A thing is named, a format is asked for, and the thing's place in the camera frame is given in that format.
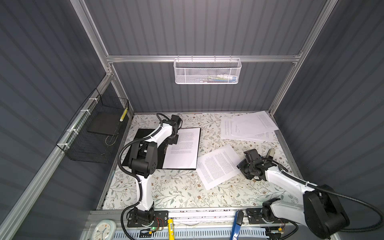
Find black notebook in basket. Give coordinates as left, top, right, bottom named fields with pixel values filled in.
left=87, top=113, right=121, bottom=136

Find small black ring object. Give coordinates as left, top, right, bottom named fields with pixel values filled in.
left=267, top=149, right=276, bottom=159

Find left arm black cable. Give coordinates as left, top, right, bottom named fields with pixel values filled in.
left=117, top=112, right=172, bottom=240

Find blue handled tool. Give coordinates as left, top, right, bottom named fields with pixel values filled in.
left=230, top=210, right=244, bottom=240

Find yellow marker in basket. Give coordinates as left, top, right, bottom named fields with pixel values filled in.
left=120, top=108, right=128, bottom=122

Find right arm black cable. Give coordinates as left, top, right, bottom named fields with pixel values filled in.
left=263, top=155, right=384, bottom=233

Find black wire basket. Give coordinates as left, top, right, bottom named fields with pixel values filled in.
left=57, top=91, right=130, bottom=164

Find pens in white basket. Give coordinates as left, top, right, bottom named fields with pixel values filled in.
left=201, top=75, right=238, bottom=84

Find yellow tube at front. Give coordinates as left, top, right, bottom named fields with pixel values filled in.
left=168, top=219, right=175, bottom=240

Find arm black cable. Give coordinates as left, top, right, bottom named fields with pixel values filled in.
left=117, top=112, right=172, bottom=240
left=263, top=155, right=384, bottom=233

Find white round clock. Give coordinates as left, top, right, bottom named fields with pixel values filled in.
left=90, top=220, right=117, bottom=240

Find white wire mesh basket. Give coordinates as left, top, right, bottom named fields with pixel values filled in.
left=173, top=57, right=242, bottom=85

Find paper stack far corner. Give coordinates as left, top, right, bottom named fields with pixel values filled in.
left=221, top=111, right=279, bottom=142

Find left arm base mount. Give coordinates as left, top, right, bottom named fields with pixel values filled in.
left=126, top=209, right=169, bottom=228

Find teal black clip folder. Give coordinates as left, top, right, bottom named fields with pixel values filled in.
left=121, top=127, right=202, bottom=171

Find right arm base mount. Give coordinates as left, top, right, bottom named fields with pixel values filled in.
left=245, top=207, right=288, bottom=225

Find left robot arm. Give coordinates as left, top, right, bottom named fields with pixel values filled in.
left=128, top=115, right=183, bottom=225

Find printed paper sheet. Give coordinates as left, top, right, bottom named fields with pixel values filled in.
left=196, top=145, right=241, bottom=191

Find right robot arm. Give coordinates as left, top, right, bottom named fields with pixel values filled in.
left=237, top=149, right=350, bottom=239

